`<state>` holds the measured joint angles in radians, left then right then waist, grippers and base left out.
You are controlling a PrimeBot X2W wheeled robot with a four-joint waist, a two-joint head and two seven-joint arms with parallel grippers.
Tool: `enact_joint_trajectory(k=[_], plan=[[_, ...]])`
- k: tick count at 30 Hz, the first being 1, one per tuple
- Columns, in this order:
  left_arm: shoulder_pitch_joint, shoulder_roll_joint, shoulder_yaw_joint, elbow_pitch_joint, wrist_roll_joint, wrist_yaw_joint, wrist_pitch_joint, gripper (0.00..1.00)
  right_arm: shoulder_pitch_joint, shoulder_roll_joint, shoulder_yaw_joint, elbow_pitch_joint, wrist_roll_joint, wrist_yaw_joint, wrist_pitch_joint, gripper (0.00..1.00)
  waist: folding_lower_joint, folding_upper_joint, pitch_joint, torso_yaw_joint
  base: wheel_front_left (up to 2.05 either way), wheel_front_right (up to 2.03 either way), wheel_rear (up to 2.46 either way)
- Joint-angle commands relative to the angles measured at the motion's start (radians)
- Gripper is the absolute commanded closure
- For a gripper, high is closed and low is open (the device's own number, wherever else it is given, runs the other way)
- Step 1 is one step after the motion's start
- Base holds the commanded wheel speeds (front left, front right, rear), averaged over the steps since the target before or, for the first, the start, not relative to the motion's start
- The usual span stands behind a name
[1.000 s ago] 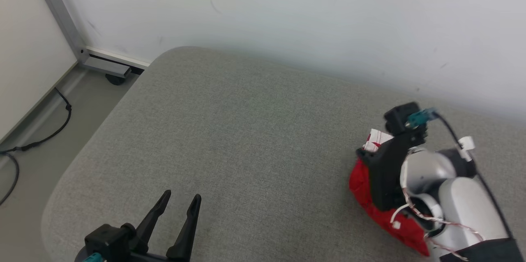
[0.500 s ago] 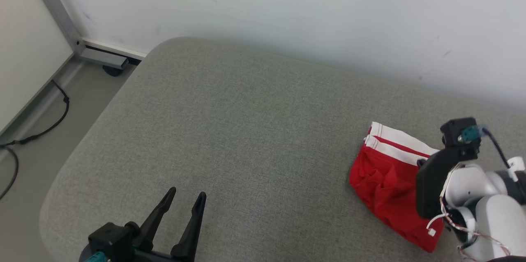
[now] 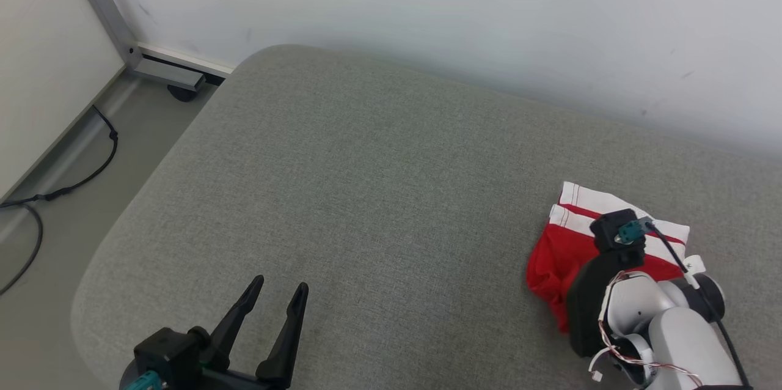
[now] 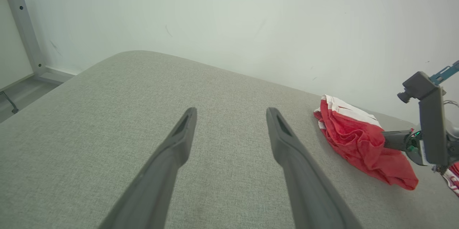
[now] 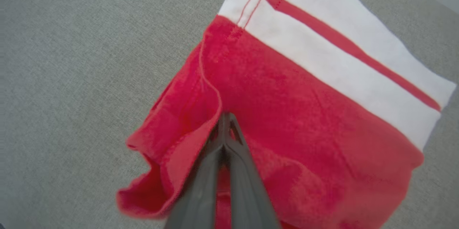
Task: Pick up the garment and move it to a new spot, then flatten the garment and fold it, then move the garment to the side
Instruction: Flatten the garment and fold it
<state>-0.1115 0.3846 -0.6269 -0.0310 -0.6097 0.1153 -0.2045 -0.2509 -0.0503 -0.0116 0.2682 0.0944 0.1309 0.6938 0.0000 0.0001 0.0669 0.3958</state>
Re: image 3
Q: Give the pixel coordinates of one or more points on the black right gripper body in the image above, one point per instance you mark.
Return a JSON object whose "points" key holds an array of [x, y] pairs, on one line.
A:
{"points": [[586, 304]]}

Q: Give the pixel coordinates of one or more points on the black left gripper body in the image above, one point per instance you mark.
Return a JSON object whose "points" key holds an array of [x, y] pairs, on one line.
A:
{"points": [[226, 381]]}

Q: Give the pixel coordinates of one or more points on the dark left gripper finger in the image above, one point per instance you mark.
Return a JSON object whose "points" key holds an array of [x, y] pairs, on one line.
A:
{"points": [[235, 326], [286, 347]]}

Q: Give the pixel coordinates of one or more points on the red shorts with white band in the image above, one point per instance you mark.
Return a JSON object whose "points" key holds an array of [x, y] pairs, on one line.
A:
{"points": [[562, 255]]}

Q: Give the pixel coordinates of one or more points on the grey fabric sofa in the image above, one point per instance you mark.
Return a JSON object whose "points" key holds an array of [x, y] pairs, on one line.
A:
{"points": [[366, 194]]}

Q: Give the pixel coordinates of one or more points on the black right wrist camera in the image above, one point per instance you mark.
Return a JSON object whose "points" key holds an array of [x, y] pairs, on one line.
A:
{"points": [[611, 228]]}

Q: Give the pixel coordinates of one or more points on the metal frame with caster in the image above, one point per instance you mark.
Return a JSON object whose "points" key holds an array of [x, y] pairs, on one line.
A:
{"points": [[102, 8]]}

